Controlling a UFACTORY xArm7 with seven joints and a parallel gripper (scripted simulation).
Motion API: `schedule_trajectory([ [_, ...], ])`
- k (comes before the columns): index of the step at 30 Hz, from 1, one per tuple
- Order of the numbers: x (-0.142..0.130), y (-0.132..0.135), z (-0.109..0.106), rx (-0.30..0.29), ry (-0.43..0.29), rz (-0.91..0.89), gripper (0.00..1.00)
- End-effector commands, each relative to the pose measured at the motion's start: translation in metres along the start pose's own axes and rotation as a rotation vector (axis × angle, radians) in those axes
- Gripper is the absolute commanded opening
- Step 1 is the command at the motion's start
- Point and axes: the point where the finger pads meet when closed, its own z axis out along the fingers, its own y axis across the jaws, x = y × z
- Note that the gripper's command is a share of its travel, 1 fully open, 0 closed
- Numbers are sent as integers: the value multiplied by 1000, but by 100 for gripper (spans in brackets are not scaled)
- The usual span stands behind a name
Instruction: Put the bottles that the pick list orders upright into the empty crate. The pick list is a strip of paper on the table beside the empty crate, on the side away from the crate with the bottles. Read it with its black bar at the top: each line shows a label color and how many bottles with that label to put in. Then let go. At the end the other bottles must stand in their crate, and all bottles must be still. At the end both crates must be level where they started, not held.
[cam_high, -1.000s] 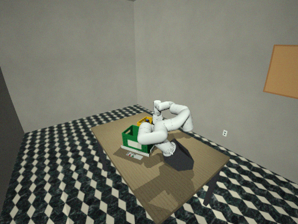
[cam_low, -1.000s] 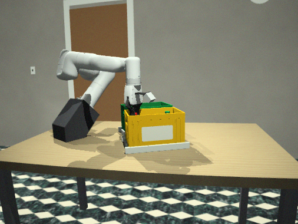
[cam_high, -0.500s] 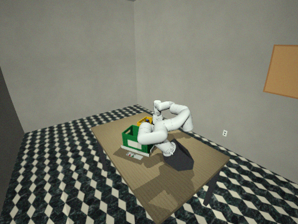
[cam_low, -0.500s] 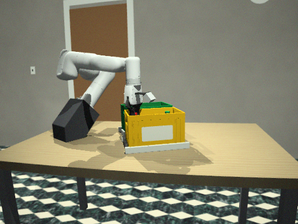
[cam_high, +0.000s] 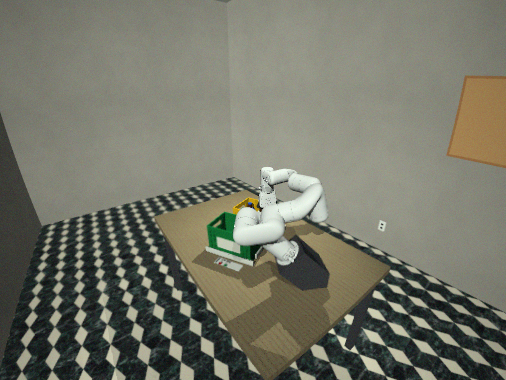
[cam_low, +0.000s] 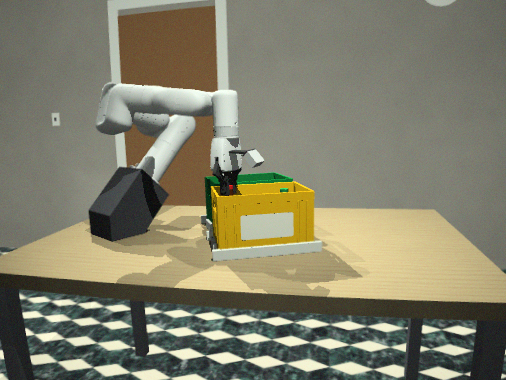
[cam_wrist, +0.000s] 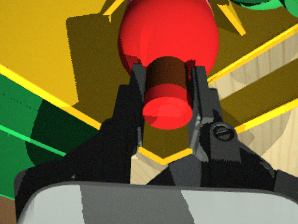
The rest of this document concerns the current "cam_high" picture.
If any white paper pick list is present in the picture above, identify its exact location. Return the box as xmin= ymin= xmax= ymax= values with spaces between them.
xmin=214 ymin=257 xmax=243 ymax=272

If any yellow plastic crate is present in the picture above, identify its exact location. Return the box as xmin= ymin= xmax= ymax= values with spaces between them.
xmin=233 ymin=198 xmax=259 ymax=215

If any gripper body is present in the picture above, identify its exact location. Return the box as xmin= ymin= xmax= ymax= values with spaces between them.
xmin=258 ymin=190 xmax=276 ymax=208

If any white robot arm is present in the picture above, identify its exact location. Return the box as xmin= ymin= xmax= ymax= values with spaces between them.
xmin=233 ymin=167 xmax=328 ymax=266

